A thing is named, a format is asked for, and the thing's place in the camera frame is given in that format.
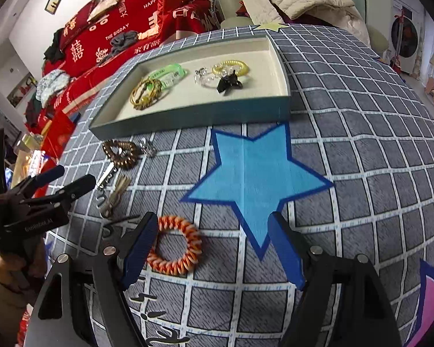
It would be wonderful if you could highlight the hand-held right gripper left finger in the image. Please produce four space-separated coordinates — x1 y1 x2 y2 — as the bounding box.
25 211 160 347

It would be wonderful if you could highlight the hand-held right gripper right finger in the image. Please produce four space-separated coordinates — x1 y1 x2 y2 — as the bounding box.
268 212 397 347

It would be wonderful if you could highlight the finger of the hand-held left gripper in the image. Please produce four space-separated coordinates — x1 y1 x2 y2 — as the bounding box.
12 165 66 198
32 173 97 211

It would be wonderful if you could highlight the orange spiral hair tie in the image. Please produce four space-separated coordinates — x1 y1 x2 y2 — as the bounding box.
146 215 203 275

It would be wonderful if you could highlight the yellow elastic hair tie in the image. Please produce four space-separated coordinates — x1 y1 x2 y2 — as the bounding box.
130 80 156 110

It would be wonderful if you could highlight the brown braided bracelet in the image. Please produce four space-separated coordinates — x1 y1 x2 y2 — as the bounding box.
132 77 164 110

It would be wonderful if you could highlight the green translucent bangle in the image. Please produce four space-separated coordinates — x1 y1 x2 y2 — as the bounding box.
148 64 186 90

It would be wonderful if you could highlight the shallow teal cardboard tray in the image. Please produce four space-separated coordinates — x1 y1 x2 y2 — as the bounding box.
88 35 293 140

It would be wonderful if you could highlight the black hair claw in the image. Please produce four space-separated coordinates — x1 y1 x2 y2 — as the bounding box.
216 73 244 93

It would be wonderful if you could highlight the yellow spiral hair tie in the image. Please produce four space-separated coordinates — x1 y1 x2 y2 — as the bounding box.
212 60 249 77

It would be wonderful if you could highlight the person's left forearm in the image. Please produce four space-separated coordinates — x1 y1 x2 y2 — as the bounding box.
0 256 35 310

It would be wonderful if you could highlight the person's left hand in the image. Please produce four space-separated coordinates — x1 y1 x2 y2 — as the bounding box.
0 237 48 287

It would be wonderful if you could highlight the silver hair clip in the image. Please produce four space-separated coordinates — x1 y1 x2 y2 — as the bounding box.
95 160 117 189

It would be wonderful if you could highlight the gold hair clip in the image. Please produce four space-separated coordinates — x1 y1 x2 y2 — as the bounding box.
97 175 131 218

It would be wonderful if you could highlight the red gift bag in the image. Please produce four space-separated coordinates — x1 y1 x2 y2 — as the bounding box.
39 110 82 160

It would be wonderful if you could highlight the pale green patterned cloth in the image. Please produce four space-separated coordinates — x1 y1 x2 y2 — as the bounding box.
35 69 71 110

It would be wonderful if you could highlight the grey checked tablecloth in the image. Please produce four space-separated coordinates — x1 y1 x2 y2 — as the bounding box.
18 23 434 347

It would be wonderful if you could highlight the black clothing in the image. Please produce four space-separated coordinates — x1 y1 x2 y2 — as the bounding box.
43 28 66 62

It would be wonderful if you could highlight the red embroidered pillow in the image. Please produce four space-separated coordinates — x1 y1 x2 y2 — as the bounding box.
59 0 102 53

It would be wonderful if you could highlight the grey scarf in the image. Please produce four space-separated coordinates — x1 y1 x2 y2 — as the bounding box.
100 30 139 67

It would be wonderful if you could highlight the portrait print pillow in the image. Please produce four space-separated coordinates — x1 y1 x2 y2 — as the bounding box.
87 0 130 23

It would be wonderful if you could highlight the red printed sofa cover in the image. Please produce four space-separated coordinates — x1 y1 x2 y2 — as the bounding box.
23 0 223 135

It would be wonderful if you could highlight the red satin pillow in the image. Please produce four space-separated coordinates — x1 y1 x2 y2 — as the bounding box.
155 0 204 34

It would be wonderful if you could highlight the brown bead bracelet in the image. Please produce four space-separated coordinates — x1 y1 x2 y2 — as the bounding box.
102 139 140 170

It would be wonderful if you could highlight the unframed wall picture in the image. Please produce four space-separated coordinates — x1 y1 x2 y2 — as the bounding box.
6 72 37 108

